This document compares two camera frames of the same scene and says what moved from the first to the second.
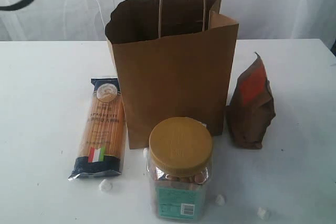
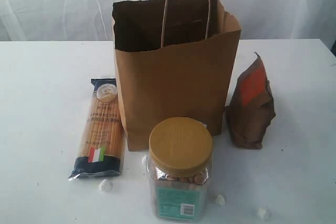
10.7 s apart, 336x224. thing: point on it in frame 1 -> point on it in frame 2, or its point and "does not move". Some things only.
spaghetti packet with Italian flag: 102,142 does not move
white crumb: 105,185 does not move
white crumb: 145,153 -> 144,160
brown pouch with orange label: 251,109 does not move
